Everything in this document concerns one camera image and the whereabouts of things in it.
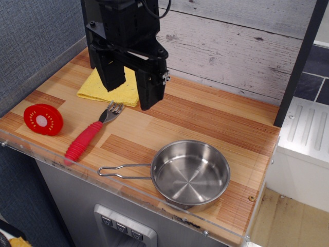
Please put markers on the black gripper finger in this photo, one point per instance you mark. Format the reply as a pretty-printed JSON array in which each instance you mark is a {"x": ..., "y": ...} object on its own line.
[
  {"x": 110, "y": 71},
  {"x": 151, "y": 87}
]

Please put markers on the grey toy fridge cabinet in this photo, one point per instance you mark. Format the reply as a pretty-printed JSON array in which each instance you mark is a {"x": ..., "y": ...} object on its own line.
[{"x": 75, "y": 199}]

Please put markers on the right black vertical post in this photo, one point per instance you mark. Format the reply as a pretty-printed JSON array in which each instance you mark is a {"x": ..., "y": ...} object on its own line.
[{"x": 310, "y": 35}]

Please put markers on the yellow object bottom left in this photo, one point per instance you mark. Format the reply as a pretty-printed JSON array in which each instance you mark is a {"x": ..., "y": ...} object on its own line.
[{"x": 19, "y": 242}]

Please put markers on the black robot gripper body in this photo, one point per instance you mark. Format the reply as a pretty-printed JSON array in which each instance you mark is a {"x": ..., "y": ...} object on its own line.
[{"x": 126, "y": 36}]

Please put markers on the red toy tomato slice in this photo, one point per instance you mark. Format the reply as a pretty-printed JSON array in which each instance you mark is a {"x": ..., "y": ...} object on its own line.
[{"x": 43, "y": 119}]

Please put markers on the yellow cloth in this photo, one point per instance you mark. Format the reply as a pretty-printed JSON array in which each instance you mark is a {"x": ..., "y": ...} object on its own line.
[{"x": 126, "y": 93}]

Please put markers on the red handled metal fork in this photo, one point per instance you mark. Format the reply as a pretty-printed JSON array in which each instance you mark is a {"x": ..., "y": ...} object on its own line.
[{"x": 79, "y": 145}]

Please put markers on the clear acrylic front guard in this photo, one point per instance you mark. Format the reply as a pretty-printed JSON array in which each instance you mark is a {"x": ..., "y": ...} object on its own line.
[{"x": 199, "y": 224}]

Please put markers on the stainless steel pot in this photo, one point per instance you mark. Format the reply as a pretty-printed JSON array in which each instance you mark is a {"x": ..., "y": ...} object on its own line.
[{"x": 190, "y": 174}]

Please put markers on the silver dispenser button panel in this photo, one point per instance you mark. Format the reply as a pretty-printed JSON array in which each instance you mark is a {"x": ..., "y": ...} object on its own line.
[{"x": 118, "y": 230}]

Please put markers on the white toy sink unit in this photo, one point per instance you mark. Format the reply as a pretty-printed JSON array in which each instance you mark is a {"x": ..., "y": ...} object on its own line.
[{"x": 299, "y": 168}]

